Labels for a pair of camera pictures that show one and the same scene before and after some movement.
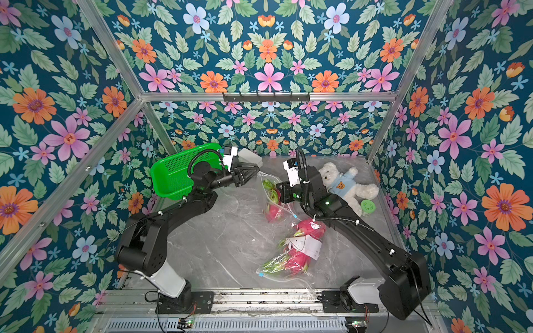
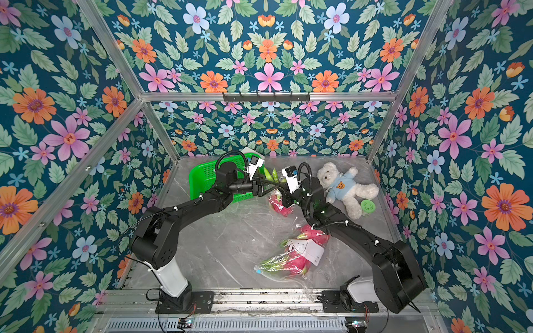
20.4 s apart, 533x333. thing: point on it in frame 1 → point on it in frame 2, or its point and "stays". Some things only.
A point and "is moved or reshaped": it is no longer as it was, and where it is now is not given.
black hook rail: x=267 y=98 stays
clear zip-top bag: x=300 y=254 stays
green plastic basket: x=170 y=175 is moved or reshaped
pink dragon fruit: x=274 y=209 → x=273 y=177
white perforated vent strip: x=265 y=325 stays
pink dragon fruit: x=292 y=261 stays
